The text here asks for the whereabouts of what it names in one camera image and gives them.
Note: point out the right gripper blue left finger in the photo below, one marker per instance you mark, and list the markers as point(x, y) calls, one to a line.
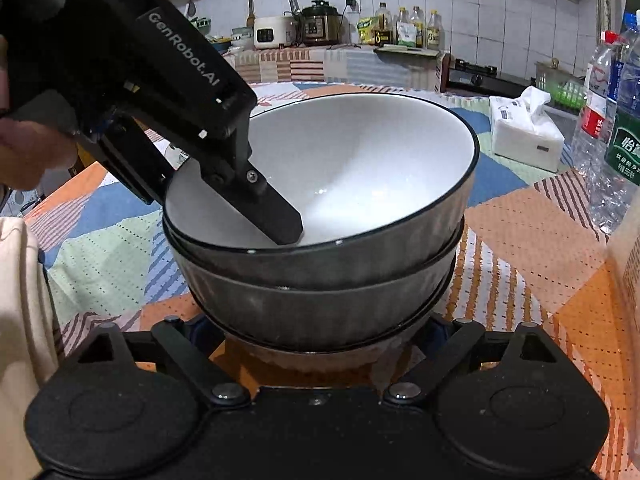
point(187, 346)

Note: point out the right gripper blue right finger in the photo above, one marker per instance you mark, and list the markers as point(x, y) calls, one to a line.
point(445, 345)

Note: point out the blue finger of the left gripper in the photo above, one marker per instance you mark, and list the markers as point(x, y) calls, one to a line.
point(242, 186)

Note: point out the white bowl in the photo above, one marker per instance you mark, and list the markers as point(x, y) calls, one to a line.
point(323, 362)
point(318, 321)

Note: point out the white bowl table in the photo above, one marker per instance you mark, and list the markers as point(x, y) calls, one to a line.
point(381, 182)

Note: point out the person's left hand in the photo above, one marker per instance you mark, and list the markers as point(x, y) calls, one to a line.
point(29, 149)

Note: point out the checkered colourful tablecloth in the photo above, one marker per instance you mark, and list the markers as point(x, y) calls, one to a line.
point(530, 255)

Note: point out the white rice cooker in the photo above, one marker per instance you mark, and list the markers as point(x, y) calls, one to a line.
point(275, 32)

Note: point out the striped patchwork counter cloth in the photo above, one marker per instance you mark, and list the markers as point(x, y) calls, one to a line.
point(341, 64)

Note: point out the black pressure cooker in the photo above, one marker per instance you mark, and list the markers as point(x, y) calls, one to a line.
point(322, 24)

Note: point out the yellow snack bag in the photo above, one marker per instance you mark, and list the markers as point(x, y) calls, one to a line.
point(366, 28)

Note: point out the cutting board with knife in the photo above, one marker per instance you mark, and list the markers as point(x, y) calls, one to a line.
point(404, 50)

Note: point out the cooking oil bottle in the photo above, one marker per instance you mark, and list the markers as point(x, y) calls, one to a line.
point(383, 29)

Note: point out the white tissue box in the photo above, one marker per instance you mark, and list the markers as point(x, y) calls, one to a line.
point(523, 131)

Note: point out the water bottle green label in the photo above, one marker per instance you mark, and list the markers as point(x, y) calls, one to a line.
point(614, 170)

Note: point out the water bottle red label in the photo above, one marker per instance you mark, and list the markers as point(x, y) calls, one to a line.
point(593, 112)

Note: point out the black gas stove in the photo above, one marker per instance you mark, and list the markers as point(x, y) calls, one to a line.
point(484, 80)

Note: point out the green plastic basket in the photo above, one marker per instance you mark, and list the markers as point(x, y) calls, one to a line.
point(567, 91)

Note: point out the clear rice bag with handle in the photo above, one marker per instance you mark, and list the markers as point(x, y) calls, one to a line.
point(623, 258)

